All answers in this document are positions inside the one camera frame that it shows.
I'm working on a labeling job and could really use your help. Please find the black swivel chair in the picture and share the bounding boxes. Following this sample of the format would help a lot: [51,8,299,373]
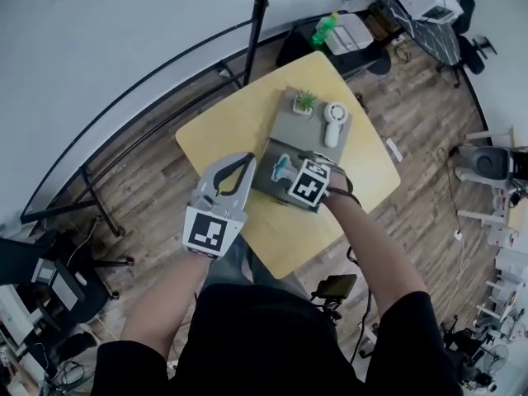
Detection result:
[0,231,135,334]

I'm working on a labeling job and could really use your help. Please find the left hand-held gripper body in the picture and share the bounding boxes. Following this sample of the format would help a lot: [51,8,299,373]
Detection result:
[181,192,250,261]

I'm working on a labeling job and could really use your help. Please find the round black marble table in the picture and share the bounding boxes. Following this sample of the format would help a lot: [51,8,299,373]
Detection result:
[373,0,462,68]

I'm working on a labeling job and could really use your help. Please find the green plastic bottle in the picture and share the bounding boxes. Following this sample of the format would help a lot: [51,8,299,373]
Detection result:
[311,12,340,50]

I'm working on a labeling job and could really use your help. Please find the small green potted plant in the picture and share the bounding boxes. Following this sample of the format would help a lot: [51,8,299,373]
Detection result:
[292,89,318,117]

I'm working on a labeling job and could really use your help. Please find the person's blue jeans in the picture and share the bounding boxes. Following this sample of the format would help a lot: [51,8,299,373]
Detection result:
[205,233,310,301]

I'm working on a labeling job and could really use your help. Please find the black office chair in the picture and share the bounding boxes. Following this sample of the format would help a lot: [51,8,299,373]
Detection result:
[436,0,498,88]

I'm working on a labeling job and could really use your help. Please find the coiled dark cable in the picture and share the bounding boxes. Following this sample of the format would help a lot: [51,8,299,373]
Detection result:
[394,41,413,64]

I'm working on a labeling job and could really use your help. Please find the yellow square table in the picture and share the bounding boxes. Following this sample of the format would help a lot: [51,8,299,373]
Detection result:
[175,51,402,281]

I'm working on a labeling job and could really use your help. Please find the white paper strip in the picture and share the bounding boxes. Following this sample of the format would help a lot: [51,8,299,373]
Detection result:
[386,137,404,163]

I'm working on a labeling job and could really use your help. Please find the person's black shirt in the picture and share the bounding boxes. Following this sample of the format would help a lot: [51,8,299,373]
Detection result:
[92,282,463,396]

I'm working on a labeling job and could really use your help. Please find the black camera rig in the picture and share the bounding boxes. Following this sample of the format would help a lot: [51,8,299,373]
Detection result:
[309,273,360,322]

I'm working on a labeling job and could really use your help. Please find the grey white machine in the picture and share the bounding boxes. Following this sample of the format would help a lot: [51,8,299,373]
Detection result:
[453,144,528,186]

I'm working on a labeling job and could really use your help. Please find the grey tray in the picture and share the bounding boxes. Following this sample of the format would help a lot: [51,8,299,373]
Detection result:
[251,87,355,214]

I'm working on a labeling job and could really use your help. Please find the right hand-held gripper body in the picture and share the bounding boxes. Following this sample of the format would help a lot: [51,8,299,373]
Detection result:
[286,149,342,215]

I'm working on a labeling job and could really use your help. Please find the large whiteboard on black stand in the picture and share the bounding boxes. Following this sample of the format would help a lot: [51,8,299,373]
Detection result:
[0,0,276,238]

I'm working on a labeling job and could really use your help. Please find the person's right forearm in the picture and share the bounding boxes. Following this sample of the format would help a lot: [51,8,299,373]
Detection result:
[321,173,427,334]

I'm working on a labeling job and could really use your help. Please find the white cable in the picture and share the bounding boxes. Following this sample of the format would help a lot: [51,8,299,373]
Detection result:
[456,237,472,289]

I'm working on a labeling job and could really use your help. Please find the white handheld fan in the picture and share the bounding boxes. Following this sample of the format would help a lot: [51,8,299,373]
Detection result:
[322,101,347,148]

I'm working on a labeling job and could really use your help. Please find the low black cabinet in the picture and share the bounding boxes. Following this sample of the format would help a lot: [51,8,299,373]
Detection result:
[275,10,391,83]

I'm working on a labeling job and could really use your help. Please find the grey flat device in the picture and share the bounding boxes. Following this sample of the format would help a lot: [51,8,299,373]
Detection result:
[31,257,86,311]

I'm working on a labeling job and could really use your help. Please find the white rectangular container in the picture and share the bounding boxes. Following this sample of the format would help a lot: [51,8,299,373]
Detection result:
[325,13,375,56]

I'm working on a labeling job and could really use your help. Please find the person's left forearm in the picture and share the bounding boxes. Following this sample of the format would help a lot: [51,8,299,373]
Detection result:
[119,253,214,363]

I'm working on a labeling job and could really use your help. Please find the light blue white small object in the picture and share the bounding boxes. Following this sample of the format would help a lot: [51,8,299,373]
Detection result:
[270,153,302,185]

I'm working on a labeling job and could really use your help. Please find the long black cable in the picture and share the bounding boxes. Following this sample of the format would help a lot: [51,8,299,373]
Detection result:
[436,146,461,233]

